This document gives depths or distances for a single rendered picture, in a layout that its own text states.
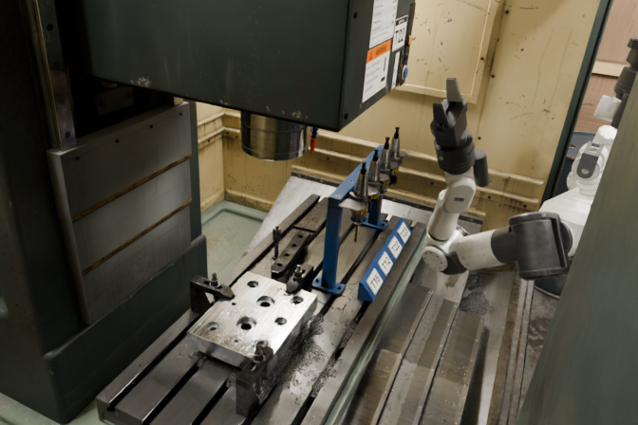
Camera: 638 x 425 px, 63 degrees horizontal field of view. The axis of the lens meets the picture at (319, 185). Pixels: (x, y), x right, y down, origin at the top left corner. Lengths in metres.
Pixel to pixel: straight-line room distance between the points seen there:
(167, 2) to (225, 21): 0.14
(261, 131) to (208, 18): 0.25
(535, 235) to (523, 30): 0.93
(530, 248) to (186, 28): 0.89
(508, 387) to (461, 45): 1.18
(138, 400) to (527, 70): 1.62
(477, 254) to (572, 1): 0.98
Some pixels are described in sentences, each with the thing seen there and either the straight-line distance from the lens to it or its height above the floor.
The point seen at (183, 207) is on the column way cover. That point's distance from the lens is 1.74.
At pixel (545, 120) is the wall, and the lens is 2.08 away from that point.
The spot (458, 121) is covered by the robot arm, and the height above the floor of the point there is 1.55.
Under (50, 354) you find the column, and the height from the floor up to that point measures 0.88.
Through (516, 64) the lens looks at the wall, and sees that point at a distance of 2.04.
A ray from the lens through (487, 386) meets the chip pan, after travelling 1.81.
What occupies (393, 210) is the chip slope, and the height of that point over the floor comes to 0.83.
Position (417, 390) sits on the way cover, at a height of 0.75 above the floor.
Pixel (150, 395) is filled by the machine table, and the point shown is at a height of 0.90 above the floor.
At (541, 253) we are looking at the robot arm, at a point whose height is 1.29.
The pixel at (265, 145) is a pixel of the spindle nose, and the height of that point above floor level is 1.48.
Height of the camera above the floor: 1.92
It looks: 27 degrees down
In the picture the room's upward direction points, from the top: 4 degrees clockwise
